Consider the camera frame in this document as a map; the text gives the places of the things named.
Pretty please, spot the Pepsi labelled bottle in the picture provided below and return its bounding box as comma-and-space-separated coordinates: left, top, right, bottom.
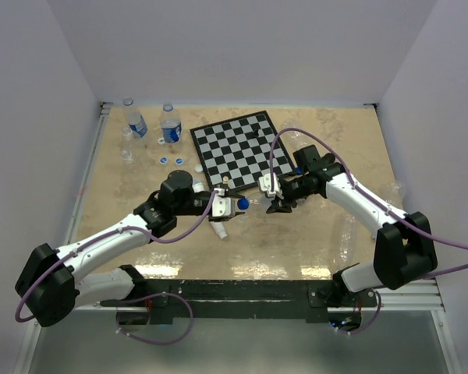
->
247, 193, 271, 210

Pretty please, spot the blue cap of Pepsi bottle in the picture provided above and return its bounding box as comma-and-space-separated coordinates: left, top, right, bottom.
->
237, 198, 250, 210

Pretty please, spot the clear bottle without label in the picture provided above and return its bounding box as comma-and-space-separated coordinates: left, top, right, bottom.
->
282, 118, 307, 149

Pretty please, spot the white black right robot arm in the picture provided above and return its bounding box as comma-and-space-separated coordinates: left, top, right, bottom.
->
258, 146, 438, 306

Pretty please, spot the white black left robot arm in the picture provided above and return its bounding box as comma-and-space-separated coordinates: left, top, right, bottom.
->
15, 170, 249, 327

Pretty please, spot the clear bottle lying front right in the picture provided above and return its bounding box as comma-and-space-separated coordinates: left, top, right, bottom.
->
335, 214, 356, 267

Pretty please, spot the standing Pepsi bottle right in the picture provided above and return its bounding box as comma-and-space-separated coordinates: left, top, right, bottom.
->
160, 103, 182, 153

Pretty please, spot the standing pepsi bottle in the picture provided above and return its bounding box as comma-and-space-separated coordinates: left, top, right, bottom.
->
160, 103, 182, 153
122, 97, 147, 139

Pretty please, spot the clear unlabelled plastic bottle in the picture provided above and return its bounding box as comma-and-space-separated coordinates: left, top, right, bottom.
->
121, 150, 135, 164

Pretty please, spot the crushed clear bottle far right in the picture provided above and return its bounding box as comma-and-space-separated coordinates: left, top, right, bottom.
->
379, 180, 406, 210

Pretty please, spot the standing Pepsi bottle left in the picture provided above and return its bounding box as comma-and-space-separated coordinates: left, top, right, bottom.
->
122, 97, 147, 139

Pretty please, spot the white toy microphone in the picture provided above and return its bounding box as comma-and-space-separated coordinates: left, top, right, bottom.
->
211, 221, 228, 240

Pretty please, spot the black and silver chessboard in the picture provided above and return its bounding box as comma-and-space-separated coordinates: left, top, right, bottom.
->
190, 111, 278, 192

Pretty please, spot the black toy microphone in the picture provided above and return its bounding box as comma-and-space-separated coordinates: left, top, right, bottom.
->
321, 153, 335, 165

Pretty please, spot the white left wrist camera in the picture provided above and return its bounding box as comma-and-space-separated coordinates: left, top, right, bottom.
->
211, 188, 236, 215

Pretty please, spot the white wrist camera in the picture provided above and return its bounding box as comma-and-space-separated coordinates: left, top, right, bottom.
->
211, 188, 236, 215
258, 173, 282, 199

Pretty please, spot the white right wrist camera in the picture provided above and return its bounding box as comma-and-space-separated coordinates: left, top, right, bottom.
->
258, 173, 282, 199

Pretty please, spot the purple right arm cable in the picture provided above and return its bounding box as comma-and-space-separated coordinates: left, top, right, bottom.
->
268, 127, 468, 280

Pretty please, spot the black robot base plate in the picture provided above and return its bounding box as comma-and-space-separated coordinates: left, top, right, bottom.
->
99, 278, 379, 324

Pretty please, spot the small clear bottle near wall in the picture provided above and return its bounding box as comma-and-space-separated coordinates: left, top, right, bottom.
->
121, 127, 135, 149

